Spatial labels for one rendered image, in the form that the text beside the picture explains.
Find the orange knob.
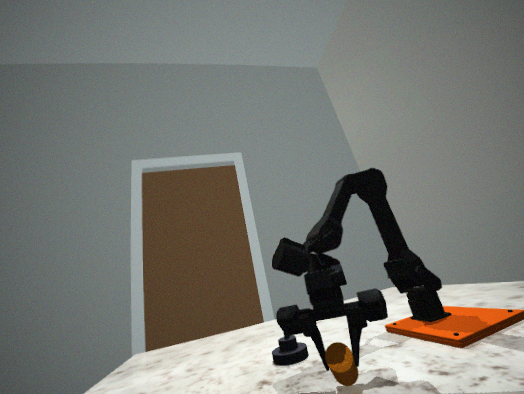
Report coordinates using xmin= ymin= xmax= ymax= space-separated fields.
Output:
xmin=325 ymin=342 xmax=359 ymax=386

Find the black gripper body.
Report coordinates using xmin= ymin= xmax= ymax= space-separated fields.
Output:
xmin=277 ymin=288 xmax=388 ymax=336

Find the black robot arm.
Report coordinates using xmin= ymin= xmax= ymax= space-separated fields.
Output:
xmin=272 ymin=168 xmax=452 ymax=322

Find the dark grey round pedestal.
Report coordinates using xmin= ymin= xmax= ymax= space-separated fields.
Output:
xmin=272 ymin=333 xmax=309 ymax=366

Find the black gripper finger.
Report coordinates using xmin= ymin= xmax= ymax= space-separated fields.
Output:
xmin=296 ymin=316 xmax=329 ymax=371
xmin=345 ymin=307 xmax=367 ymax=367

